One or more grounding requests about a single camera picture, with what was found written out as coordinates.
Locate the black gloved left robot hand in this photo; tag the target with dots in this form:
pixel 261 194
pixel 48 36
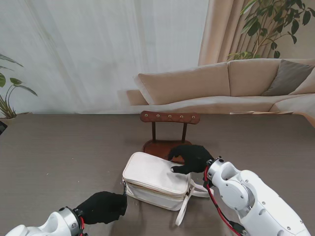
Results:
pixel 103 207

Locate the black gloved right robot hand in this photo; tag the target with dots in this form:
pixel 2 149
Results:
pixel 194 159

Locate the white zippered pouch bag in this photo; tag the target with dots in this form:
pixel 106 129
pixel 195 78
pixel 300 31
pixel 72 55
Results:
pixel 152 179

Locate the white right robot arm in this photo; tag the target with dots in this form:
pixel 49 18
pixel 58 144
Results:
pixel 251 196

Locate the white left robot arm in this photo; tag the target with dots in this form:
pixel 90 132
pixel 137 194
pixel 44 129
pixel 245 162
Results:
pixel 46 225

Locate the brown wooden jewelry stand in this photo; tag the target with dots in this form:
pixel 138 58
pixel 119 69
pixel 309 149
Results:
pixel 169 116

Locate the beige sofa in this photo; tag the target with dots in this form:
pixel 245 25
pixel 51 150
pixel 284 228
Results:
pixel 187 83

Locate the grey sofa cushion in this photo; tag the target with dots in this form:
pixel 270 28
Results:
pixel 288 76

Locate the dark flat object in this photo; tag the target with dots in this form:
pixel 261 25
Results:
pixel 2 127

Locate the beige curtain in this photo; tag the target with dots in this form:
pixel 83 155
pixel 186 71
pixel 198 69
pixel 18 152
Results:
pixel 221 29

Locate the beige sofa cushion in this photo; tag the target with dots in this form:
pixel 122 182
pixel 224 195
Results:
pixel 306 84

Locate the tall green leafy plant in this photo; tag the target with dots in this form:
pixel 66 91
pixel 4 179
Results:
pixel 253 24

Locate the broad-leaf green potted plant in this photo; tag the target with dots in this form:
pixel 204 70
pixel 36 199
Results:
pixel 17 82

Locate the white sheer curtain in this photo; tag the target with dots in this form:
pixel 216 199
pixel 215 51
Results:
pixel 73 49

